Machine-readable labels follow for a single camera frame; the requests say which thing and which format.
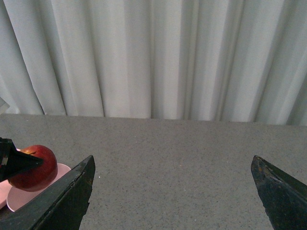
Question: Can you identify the light pink bowl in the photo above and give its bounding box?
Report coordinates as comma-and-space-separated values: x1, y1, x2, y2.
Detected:
6, 163, 71, 212

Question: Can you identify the red apple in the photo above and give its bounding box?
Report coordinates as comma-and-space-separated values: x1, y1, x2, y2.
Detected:
8, 145, 58, 192

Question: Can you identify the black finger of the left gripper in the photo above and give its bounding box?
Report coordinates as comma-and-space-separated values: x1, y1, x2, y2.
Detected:
0, 138, 43, 182

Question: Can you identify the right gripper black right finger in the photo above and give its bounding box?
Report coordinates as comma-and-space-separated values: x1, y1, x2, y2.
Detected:
251, 155, 307, 230

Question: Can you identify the white pleated curtain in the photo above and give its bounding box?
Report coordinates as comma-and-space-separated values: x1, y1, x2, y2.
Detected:
0, 0, 307, 126

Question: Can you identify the pink round plate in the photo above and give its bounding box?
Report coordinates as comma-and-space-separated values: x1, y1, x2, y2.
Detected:
0, 148, 22, 210

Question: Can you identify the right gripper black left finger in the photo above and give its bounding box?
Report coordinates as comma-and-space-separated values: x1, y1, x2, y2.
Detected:
0, 155, 95, 230

